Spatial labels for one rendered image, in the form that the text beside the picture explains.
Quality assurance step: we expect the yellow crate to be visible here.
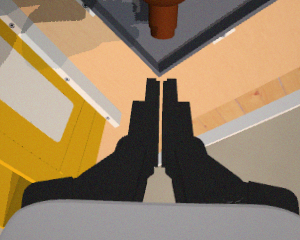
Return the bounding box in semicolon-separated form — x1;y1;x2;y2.
0;19;106;228

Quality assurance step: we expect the brown glass bottle with green label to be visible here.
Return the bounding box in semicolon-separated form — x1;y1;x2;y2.
143;0;185;40

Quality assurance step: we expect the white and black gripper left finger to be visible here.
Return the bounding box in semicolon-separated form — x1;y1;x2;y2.
21;78;160;208

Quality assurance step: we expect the dark grey shallow tray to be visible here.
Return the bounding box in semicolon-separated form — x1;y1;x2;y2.
81;0;277;77

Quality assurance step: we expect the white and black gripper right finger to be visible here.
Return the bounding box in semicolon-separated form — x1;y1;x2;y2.
161;78;300;216

